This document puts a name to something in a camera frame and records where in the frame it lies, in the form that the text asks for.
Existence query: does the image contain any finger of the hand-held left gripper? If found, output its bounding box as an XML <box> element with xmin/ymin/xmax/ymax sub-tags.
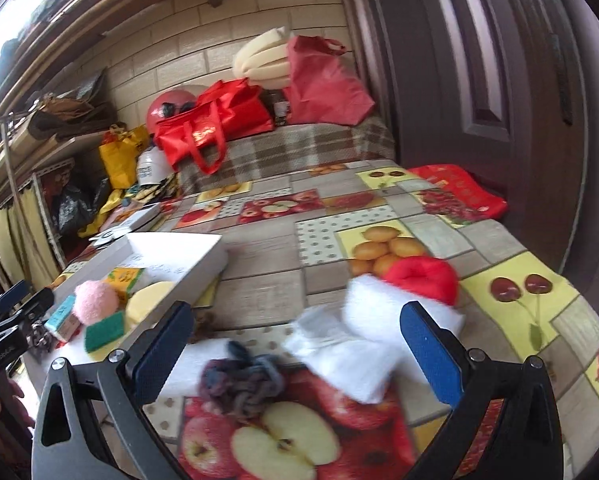
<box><xmin>0</xmin><ymin>287</ymin><xmax>55</xmax><ymax>333</ymax></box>
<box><xmin>0</xmin><ymin>280</ymin><xmax>33</xmax><ymax>323</ymax></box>

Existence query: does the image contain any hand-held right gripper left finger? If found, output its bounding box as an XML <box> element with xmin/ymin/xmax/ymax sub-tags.
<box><xmin>32</xmin><ymin>301</ymin><xmax>195</xmax><ymax>480</ymax></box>

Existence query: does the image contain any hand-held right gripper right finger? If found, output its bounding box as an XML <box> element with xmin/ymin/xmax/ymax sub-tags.
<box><xmin>399</xmin><ymin>301</ymin><xmax>564</xmax><ymax>480</ymax></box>

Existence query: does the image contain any white fluffy cloth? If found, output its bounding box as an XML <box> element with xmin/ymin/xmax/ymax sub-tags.
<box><xmin>343</xmin><ymin>277</ymin><xmax>466</xmax><ymax>343</ymax></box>

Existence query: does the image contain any red plush ball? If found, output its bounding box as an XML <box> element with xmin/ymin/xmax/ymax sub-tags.
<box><xmin>382</xmin><ymin>255</ymin><xmax>460</xmax><ymax>307</ymax></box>

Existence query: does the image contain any white shallow box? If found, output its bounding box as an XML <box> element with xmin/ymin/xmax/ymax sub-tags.
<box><xmin>44</xmin><ymin>232</ymin><xmax>229</xmax><ymax>363</ymax></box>

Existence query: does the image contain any person's left hand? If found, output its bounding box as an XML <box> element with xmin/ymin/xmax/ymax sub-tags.
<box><xmin>0</xmin><ymin>381</ymin><xmax>35</xmax><ymax>430</ymax></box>

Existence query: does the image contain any small teal box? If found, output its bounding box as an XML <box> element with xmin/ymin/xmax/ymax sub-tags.
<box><xmin>44</xmin><ymin>295</ymin><xmax>81</xmax><ymax>342</ymax></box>

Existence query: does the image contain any yellow curtain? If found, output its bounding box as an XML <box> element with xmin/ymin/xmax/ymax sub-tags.
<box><xmin>0</xmin><ymin>187</ymin><xmax>61</xmax><ymax>287</ymax></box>

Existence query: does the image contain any round yellow sponge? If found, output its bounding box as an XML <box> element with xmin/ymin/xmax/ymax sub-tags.
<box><xmin>126</xmin><ymin>281</ymin><xmax>178</xmax><ymax>334</ymax></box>

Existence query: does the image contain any pink pompom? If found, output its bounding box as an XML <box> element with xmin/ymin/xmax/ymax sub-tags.
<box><xmin>74</xmin><ymin>280</ymin><xmax>118</xmax><ymax>324</ymax></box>

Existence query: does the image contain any green yellow scouring sponge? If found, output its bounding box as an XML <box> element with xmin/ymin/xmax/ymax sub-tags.
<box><xmin>84</xmin><ymin>310</ymin><xmax>127</xmax><ymax>357</ymax></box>

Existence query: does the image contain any yellow green sponge packet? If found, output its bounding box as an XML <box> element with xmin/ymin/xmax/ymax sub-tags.
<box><xmin>104</xmin><ymin>267</ymin><xmax>146</xmax><ymax>295</ymax></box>

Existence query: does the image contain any white round device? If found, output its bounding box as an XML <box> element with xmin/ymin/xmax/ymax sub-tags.
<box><xmin>88</xmin><ymin>230</ymin><xmax>126</xmax><ymax>249</ymax></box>

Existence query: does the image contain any black plastic bag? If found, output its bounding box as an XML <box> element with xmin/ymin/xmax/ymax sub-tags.
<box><xmin>54</xmin><ymin>179</ymin><xmax>111</xmax><ymax>232</ymax></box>

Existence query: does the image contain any yellow cloth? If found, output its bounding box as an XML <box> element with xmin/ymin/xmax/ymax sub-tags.
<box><xmin>77</xmin><ymin>187</ymin><xmax>131</xmax><ymax>239</ymax></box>

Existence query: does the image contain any metal pipe rack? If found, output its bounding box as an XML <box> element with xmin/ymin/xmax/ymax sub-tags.
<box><xmin>0</xmin><ymin>111</ymin><xmax>43</xmax><ymax>281</ymax></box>

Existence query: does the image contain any white flat device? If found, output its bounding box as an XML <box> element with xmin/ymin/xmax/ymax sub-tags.
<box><xmin>104</xmin><ymin>204</ymin><xmax>163</xmax><ymax>234</ymax></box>

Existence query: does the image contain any fruit print tablecloth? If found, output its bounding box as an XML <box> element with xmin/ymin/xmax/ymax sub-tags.
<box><xmin>44</xmin><ymin>159</ymin><xmax>599</xmax><ymax>480</ymax></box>

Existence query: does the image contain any yellow shopping bag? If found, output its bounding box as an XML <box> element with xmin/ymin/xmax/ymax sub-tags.
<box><xmin>98</xmin><ymin>125</ymin><xmax>150</xmax><ymax>190</ymax></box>

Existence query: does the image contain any flat red printed bag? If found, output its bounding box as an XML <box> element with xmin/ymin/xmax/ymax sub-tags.
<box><xmin>409</xmin><ymin>164</ymin><xmax>509</xmax><ymax>222</ymax></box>

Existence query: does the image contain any stack of cardboard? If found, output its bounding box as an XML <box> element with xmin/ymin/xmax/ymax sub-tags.
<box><xmin>27</xmin><ymin>97</ymin><xmax>116</xmax><ymax>142</ymax></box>

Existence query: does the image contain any white helmet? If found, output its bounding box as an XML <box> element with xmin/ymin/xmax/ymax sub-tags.
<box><xmin>136</xmin><ymin>149</ymin><xmax>176</xmax><ymax>186</ymax></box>

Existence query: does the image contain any red helmet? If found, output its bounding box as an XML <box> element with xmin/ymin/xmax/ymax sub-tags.
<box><xmin>147</xmin><ymin>89</ymin><xmax>201</xmax><ymax>133</ymax></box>

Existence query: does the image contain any bright red tote bag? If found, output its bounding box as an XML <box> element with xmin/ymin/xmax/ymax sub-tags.
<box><xmin>154</xmin><ymin>80</ymin><xmax>275</xmax><ymax>176</ymax></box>

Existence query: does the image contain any brown plaid cloth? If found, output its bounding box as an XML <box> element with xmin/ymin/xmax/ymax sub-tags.
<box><xmin>177</xmin><ymin>115</ymin><xmax>397</xmax><ymax>196</ymax></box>

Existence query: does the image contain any brown panelled door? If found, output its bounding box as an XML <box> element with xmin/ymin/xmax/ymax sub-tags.
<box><xmin>344</xmin><ymin>0</ymin><xmax>599</xmax><ymax>281</ymax></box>

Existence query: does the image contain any dull red fabric bag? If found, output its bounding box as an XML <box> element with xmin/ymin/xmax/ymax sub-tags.
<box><xmin>282</xmin><ymin>35</ymin><xmax>376</xmax><ymax>126</ymax></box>

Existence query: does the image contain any bundle of bamboo poles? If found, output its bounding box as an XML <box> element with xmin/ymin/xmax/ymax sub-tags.
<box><xmin>0</xmin><ymin>0</ymin><xmax>220</xmax><ymax>126</ymax></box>

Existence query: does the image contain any cream foam roll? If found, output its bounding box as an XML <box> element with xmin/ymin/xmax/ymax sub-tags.
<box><xmin>232</xmin><ymin>30</ymin><xmax>298</xmax><ymax>88</ymax></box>

